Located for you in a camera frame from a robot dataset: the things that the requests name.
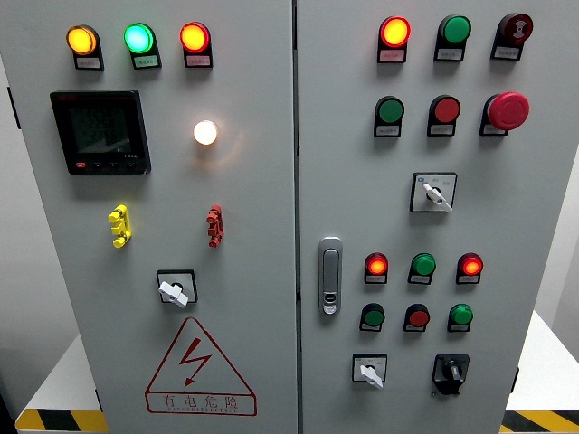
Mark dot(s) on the turn switch black knob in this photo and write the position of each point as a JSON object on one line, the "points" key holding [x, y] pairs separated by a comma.
{"points": [[451, 370]]}

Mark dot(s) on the grey cabinet door with display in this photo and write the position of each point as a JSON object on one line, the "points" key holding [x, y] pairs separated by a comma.
{"points": [[253, 203]]}

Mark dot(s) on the silver door lock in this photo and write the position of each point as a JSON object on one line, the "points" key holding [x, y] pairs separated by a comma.
{"points": [[330, 276]]}

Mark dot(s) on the grey cabinet door with lock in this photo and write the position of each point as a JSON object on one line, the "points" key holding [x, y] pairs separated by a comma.
{"points": [[362, 203]]}

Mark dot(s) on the small red round lamp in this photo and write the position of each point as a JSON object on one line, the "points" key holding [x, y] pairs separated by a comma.
{"points": [[376, 265], [471, 265]]}

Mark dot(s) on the small white label plate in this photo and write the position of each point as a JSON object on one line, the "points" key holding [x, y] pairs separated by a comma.
{"points": [[467, 279], [198, 61], [370, 327], [458, 328], [88, 63], [392, 55], [492, 129], [448, 54], [146, 62], [375, 279], [505, 53], [418, 280], [441, 130], [414, 328], [387, 130]]}

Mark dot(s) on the white round lamp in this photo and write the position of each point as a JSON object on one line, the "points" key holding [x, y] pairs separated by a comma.
{"points": [[205, 132]]}

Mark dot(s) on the small green push button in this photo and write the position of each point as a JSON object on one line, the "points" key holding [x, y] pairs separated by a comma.
{"points": [[373, 317]]}

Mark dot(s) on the small green round lamp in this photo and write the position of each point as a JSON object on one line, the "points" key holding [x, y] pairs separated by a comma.
{"points": [[461, 315], [423, 265]]}

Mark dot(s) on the large green push button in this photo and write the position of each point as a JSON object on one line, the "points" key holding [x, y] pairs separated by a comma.
{"points": [[391, 110]]}

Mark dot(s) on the small red push button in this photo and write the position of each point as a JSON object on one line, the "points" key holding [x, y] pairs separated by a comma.
{"points": [[418, 318]]}

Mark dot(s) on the large red push button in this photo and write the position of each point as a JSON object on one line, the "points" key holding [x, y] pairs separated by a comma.
{"points": [[446, 110]]}

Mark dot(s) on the large red round lamp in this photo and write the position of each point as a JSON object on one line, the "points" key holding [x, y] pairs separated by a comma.
{"points": [[395, 31], [194, 37]]}

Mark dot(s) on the red warning triangle sticker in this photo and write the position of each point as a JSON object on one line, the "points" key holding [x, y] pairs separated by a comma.
{"points": [[199, 400]]}

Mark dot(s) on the black digital display meter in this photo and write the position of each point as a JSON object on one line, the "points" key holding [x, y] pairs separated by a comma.
{"points": [[101, 131]]}

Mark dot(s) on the large green round lamp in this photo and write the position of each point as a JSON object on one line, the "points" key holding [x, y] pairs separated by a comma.
{"points": [[455, 29], [138, 38]]}

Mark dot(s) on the large red stop button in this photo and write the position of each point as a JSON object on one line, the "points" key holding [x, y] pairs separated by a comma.
{"points": [[509, 110]]}

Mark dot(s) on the black door hinge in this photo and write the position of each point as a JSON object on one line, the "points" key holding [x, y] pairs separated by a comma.
{"points": [[13, 108], [98, 400], [515, 380]]}

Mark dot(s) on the large yellow round lamp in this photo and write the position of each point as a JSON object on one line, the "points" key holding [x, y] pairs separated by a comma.
{"points": [[81, 40]]}

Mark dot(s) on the dark red buzzer lamp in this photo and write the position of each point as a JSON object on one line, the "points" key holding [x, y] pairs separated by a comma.
{"points": [[516, 27]]}

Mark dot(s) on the black yellow striped tape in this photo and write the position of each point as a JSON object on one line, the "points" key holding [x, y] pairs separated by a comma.
{"points": [[63, 420], [543, 421]]}

